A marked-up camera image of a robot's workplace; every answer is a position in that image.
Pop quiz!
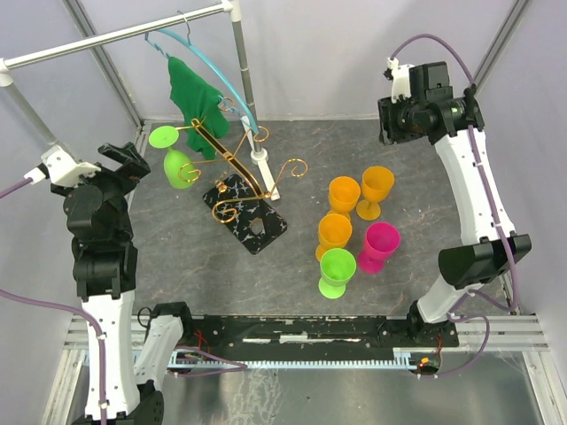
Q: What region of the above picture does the green cloth on hanger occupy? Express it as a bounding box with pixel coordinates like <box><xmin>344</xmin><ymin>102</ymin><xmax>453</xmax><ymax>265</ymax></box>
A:
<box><xmin>167</xmin><ymin>56</ymin><xmax>229</xmax><ymax>160</ymax></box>

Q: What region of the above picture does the lime green wine glass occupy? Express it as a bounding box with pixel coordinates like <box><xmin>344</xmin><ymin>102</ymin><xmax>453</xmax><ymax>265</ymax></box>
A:
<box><xmin>149</xmin><ymin>126</ymin><xmax>198</xmax><ymax>189</ymax></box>

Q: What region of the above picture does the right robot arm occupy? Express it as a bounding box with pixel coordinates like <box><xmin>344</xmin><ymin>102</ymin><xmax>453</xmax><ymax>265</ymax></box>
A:
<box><xmin>129</xmin><ymin>62</ymin><xmax>532</xmax><ymax>346</ymax></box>

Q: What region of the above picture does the teal wire clothes hanger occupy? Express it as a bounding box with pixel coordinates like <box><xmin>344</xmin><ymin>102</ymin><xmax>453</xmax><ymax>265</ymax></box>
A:
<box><xmin>144</xmin><ymin>19</ymin><xmax>259</xmax><ymax>135</ymax></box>

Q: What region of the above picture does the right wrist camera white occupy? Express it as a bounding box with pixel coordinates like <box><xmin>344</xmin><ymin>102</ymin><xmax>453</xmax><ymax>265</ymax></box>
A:
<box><xmin>384</xmin><ymin>58</ymin><xmax>414</xmax><ymax>104</ymax></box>

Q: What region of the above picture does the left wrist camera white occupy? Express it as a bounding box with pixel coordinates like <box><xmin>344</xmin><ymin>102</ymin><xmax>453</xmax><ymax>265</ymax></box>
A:
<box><xmin>24</xmin><ymin>145</ymin><xmax>102</xmax><ymax>188</ymax></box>

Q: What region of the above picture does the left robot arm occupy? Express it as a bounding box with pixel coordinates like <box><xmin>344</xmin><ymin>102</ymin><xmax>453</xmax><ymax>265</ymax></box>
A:
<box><xmin>62</xmin><ymin>143</ymin><xmax>196</xmax><ymax>424</ymax></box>

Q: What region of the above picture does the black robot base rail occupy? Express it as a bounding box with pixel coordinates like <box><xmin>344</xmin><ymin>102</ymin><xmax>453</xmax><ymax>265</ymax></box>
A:
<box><xmin>183</xmin><ymin>315</ymin><xmax>459</xmax><ymax>362</ymax></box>

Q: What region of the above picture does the silver white clothes rail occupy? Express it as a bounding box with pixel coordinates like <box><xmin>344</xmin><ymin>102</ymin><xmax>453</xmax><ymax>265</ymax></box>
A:
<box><xmin>0</xmin><ymin>0</ymin><xmax>283</xmax><ymax>203</ymax></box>

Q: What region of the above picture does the gold wine glass rack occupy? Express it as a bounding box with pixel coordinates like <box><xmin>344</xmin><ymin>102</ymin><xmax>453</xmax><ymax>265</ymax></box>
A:
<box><xmin>189</xmin><ymin>118</ymin><xmax>308</xmax><ymax>255</ymax></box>

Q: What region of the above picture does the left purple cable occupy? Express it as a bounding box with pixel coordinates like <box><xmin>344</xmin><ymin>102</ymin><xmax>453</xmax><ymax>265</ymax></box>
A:
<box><xmin>0</xmin><ymin>176</ymin><xmax>248</xmax><ymax>425</ymax></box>

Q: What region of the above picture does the light blue cable duct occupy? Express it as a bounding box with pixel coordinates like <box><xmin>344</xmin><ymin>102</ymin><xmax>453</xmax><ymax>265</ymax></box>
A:
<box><xmin>167</xmin><ymin>350</ymin><xmax>442</xmax><ymax>374</ymax></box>

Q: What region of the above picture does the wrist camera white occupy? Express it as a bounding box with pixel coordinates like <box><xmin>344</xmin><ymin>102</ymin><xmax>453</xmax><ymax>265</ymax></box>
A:
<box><xmin>384</xmin><ymin>58</ymin><xmax>414</xmax><ymax>104</ymax></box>
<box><xmin>24</xmin><ymin>145</ymin><xmax>102</xmax><ymax>188</ymax></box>

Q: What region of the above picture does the pink wine glass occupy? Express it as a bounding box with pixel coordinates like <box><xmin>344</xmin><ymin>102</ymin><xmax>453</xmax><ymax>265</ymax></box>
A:
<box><xmin>357</xmin><ymin>222</ymin><xmax>401</xmax><ymax>274</ymax></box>

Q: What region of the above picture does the orange wine glass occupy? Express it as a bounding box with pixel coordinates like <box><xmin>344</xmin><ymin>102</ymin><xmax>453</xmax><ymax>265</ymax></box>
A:
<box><xmin>356</xmin><ymin>166</ymin><xmax>395</xmax><ymax>221</ymax></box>
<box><xmin>315</xmin><ymin>213</ymin><xmax>353</xmax><ymax>261</ymax></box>
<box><xmin>329</xmin><ymin>176</ymin><xmax>361</xmax><ymax>220</ymax></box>

